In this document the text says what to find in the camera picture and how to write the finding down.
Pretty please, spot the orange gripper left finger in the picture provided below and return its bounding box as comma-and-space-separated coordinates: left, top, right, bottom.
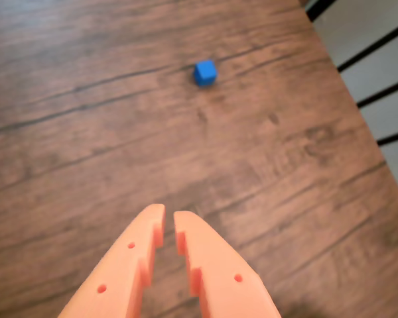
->
57, 203, 167, 318

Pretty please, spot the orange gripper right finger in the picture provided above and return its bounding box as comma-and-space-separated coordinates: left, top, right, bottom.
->
173, 209, 282, 318

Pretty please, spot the blue cube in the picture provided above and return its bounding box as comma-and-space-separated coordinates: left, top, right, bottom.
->
193, 59, 218, 88

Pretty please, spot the black chair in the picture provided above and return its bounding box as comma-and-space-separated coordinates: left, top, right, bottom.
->
300, 0, 398, 213

